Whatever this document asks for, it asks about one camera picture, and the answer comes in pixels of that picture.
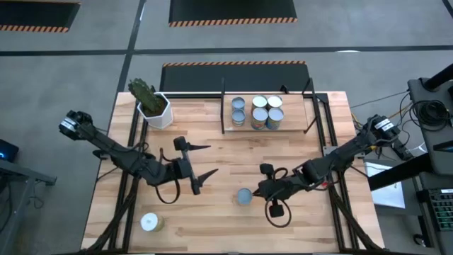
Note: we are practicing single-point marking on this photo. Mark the black metal beam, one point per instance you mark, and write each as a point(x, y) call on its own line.
point(400, 171)
point(439, 76)

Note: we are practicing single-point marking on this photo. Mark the black aluminium table frame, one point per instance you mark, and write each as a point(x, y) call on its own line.
point(191, 95)

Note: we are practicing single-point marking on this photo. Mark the grey equipment cart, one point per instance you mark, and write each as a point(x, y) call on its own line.
point(415, 86)

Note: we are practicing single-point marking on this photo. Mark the backlit keyboard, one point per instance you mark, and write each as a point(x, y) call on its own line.
point(442, 210)

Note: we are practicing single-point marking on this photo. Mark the green cactus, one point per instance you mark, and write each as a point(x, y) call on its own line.
point(145, 93)

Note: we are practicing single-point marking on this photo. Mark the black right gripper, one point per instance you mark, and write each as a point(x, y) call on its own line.
point(277, 187)

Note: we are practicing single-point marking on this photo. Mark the white board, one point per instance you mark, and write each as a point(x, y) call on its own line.
point(389, 195)

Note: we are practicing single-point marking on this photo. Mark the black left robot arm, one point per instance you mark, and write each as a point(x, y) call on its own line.
point(117, 156)

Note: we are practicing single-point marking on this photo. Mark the white hexagonal plant pot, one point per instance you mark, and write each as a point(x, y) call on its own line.
point(161, 118)

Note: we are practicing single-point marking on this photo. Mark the black hazard-striped floor mat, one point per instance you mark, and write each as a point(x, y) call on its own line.
point(233, 78)
point(230, 10)
point(35, 14)

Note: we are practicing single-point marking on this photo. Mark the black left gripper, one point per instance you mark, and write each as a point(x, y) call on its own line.
point(181, 169)

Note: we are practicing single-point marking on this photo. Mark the small teal patterned can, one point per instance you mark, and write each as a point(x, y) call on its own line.
point(238, 103)

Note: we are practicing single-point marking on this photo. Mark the grey metal desk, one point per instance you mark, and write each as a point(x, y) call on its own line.
point(21, 173)

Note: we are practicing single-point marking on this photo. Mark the dark device with blue light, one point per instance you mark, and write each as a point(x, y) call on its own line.
point(8, 148)

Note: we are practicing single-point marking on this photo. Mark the tin can olive label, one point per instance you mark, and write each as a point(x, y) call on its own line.
point(275, 101)

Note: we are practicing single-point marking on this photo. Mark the tin can cream label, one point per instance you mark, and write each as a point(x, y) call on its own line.
point(259, 115)

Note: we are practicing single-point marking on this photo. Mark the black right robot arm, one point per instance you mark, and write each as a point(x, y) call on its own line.
point(347, 152)

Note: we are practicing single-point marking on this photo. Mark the tin can teal label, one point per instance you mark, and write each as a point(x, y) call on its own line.
point(275, 114)

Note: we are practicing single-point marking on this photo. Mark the white mixed fruit can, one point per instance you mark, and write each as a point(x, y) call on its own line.
point(244, 195)

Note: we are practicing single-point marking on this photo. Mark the small white oranges can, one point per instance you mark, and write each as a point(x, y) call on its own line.
point(238, 116)

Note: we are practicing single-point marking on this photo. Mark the tin can yellow orange label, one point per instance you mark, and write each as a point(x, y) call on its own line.
point(150, 221)

